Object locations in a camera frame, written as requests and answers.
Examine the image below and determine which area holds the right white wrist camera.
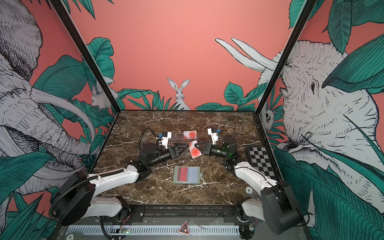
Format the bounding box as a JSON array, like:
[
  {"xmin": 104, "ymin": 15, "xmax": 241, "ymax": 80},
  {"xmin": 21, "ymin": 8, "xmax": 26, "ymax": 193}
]
[{"xmin": 207, "ymin": 127, "xmax": 221, "ymax": 145}]

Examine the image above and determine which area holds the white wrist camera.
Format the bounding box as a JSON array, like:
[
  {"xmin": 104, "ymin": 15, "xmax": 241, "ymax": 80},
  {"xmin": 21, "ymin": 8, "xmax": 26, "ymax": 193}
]
[
  {"xmin": 207, "ymin": 127, "xmax": 221, "ymax": 145},
  {"xmin": 159, "ymin": 132, "xmax": 172, "ymax": 149}
]

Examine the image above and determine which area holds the white slotted cable duct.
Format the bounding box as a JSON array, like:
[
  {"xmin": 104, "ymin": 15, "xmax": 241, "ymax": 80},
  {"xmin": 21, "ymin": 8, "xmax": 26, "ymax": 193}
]
[{"xmin": 66, "ymin": 225, "xmax": 240, "ymax": 236}]

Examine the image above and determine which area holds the red warning triangle sticker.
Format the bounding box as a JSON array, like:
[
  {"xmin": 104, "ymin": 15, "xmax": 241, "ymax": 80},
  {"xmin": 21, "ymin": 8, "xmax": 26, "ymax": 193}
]
[{"xmin": 178, "ymin": 220, "xmax": 191, "ymax": 236}]

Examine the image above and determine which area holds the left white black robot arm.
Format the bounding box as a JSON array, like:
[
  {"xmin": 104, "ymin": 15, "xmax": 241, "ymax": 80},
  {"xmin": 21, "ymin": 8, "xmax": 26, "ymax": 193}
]
[{"xmin": 49, "ymin": 143, "xmax": 189, "ymax": 226}]

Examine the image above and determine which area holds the black mounting rail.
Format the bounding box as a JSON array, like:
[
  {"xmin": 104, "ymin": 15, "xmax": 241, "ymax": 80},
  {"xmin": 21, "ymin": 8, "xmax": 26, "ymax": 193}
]
[{"xmin": 91, "ymin": 205, "xmax": 277, "ymax": 225}]

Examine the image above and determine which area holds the black frame post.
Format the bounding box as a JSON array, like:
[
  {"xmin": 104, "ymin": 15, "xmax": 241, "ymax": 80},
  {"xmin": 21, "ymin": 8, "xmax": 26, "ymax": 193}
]
[
  {"xmin": 50, "ymin": 0, "xmax": 121, "ymax": 114},
  {"xmin": 256, "ymin": 0, "xmax": 317, "ymax": 116}
]

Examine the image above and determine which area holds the small white round disc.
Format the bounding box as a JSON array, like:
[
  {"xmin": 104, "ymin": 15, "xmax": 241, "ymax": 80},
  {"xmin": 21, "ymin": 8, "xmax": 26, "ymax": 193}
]
[{"xmin": 246, "ymin": 187, "xmax": 253, "ymax": 195}]

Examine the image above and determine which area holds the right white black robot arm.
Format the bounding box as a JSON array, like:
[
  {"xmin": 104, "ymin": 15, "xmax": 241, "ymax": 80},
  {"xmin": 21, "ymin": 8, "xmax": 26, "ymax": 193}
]
[{"xmin": 194, "ymin": 135, "xmax": 304, "ymax": 235}]

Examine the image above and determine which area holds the black white checkerboard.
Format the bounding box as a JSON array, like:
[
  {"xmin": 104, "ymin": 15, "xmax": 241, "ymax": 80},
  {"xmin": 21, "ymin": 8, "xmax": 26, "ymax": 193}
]
[{"xmin": 246, "ymin": 146, "xmax": 277, "ymax": 180}]

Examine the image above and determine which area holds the left black frame post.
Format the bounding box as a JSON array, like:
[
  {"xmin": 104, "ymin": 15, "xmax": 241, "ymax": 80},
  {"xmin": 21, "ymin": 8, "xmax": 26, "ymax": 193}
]
[{"xmin": 50, "ymin": 0, "xmax": 121, "ymax": 114}]

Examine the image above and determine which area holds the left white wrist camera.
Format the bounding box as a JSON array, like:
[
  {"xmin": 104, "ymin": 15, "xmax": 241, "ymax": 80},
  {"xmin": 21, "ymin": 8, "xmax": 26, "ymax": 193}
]
[{"xmin": 159, "ymin": 132, "xmax": 172, "ymax": 149}]

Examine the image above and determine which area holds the right black frame post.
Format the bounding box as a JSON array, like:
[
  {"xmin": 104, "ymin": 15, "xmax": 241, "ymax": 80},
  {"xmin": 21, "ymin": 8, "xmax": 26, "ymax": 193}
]
[{"xmin": 256, "ymin": 0, "xmax": 317, "ymax": 116}]

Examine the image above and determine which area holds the clear plastic organizer box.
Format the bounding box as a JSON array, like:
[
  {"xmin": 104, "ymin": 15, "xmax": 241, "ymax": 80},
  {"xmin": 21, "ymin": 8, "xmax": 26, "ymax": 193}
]
[{"xmin": 168, "ymin": 132, "xmax": 198, "ymax": 147}]

